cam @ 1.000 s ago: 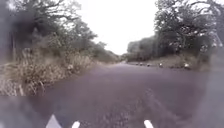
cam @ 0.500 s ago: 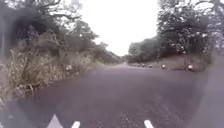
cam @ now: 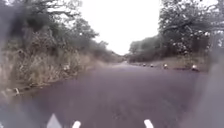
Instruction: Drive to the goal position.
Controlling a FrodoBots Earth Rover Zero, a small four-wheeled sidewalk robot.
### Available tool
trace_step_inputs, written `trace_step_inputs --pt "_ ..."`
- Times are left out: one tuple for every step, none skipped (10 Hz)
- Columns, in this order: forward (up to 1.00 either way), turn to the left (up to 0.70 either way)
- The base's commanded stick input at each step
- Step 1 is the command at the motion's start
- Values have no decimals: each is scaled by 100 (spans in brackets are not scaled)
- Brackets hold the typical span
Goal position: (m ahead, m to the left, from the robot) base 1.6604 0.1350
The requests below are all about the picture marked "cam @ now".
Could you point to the grey asphalt road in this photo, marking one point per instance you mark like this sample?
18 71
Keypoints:
123 93

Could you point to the row of trees and bushes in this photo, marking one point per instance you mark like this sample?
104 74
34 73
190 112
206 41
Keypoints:
50 30

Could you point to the dry grass verge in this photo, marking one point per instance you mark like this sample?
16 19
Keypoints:
40 70

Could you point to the white painted road marking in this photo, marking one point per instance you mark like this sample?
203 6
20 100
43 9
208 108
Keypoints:
53 122

